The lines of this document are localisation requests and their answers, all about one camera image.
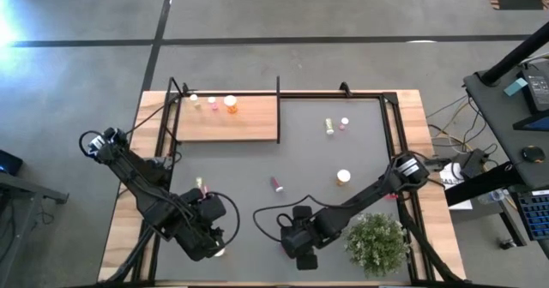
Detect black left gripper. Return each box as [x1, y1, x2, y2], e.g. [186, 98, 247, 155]
[186, 192, 227, 262]

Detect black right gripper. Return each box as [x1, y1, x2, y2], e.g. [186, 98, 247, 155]
[281, 205, 319, 272]

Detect orange pill bottle white cap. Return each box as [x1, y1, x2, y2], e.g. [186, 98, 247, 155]
[335, 168, 353, 187]
[223, 94, 239, 115]

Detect wooden shelf board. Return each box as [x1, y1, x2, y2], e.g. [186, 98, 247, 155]
[176, 94, 280, 143]

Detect grey table mat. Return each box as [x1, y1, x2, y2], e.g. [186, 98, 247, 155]
[154, 98, 415, 283]

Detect green artificial potted plant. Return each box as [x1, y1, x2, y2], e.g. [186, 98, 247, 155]
[343, 212, 412, 279]

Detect white paper sheet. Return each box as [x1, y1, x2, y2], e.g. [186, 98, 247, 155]
[439, 162, 473, 211]

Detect black side desk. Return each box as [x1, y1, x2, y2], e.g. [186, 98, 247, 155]
[0, 171, 69, 288]

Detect black power brick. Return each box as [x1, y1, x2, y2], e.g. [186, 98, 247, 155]
[461, 148, 488, 177]

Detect black computer blue lights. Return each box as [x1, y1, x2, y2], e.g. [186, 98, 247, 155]
[0, 149, 25, 177]

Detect clear plastic bottle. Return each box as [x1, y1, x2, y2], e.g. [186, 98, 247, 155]
[478, 189, 510, 206]

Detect grey side desk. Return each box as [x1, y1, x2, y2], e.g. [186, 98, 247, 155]
[462, 60, 549, 259]

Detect blue keyboard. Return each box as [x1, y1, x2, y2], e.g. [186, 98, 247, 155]
[516, 189, 549, 242]

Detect black computer mouse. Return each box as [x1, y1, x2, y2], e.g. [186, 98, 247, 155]
[521, 145, 546, 164]

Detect small teal box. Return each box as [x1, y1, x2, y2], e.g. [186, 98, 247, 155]
[503, 77, 528, 98]

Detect black power adapter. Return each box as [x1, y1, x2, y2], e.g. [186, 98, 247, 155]
[521, 63, 549, 113]

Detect black pole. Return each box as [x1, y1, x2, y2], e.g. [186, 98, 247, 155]
[479, 21, 549, 86]

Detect black left camera cable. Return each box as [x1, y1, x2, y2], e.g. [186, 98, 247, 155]
[208, 190, 241, 250]

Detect black camera cable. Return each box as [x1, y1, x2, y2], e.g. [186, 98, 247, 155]
[208, 190, 241, 250]
[251, 193, 321, 243]

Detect black right camera cable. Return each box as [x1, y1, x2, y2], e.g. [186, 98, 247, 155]
[251, 193, 321, 243]

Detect yellow floor cable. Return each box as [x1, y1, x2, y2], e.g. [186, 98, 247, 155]
[428, 97, 477, 152]

